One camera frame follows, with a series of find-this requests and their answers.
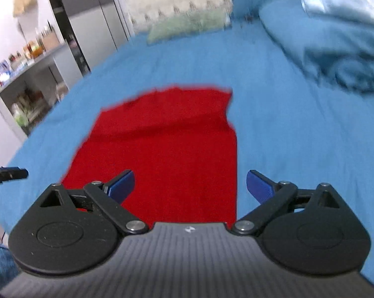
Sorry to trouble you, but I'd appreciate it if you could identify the white grey wardrobe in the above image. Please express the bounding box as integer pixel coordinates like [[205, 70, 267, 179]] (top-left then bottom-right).
[[49, 0, 130, 75]]

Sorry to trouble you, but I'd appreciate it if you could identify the green folded cloth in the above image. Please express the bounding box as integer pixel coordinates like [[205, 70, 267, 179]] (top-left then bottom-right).
[[147, 9, 231, 44]]

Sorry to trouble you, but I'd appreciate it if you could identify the blue bed sheet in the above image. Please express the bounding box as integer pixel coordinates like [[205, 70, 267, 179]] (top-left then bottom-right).
[[0, 22, 374, 283]]

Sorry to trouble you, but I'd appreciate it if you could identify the wicker basket on desk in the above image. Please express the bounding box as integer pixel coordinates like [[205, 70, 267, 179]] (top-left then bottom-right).
[[41, 32, 60, 51]]

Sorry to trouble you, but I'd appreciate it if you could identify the red knit garment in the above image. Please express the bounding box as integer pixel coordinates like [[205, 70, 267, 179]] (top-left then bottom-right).
[[62, 87, 237, 225]]

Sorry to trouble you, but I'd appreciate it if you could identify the dark blue pillow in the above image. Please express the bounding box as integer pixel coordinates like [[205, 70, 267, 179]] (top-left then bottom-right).
[[229, 0, 281, 22]]

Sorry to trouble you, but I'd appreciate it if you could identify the blue long bolster pillow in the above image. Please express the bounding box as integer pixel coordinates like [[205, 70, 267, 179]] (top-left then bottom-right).
[[258, 0, 374, 94]]

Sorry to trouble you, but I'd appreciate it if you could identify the white desk shelf unit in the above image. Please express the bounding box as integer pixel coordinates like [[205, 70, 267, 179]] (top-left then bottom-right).
[[0, 43, 83, 143]]

